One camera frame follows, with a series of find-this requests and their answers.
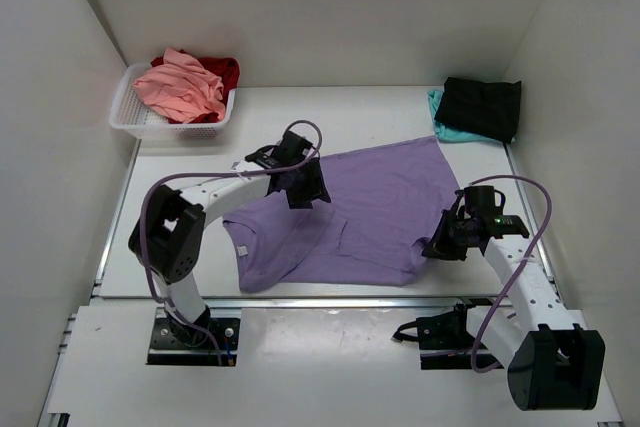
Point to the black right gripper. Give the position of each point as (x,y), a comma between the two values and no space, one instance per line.
(436,246)

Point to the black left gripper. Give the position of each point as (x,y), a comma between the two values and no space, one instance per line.
(315,188)

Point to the purple t shirt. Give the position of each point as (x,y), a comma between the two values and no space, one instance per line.
(386,203)

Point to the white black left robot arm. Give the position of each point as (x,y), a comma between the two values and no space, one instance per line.
(177,209)

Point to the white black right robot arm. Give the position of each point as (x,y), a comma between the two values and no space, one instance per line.
(551,362)

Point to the folded teal t shirt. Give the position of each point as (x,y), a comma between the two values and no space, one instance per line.
(448,134)

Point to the dark red t shirt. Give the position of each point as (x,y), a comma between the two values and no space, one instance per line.
(220,69)

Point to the folded black t shirt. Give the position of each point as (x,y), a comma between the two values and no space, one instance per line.
(489,109)

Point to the pink t shirt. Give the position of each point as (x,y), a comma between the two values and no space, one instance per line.
(182,89)

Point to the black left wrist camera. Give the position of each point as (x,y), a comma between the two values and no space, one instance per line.
(292,149)

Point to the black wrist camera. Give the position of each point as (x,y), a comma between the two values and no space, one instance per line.
(483,201)
(292,149)

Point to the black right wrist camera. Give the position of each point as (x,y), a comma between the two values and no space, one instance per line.
(483,201)

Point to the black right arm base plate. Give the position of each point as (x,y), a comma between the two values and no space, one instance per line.
(443,340)

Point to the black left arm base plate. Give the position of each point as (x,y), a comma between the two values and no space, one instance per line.
(171,344)

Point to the aluminium table edge rail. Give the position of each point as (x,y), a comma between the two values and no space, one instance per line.
(345,302)

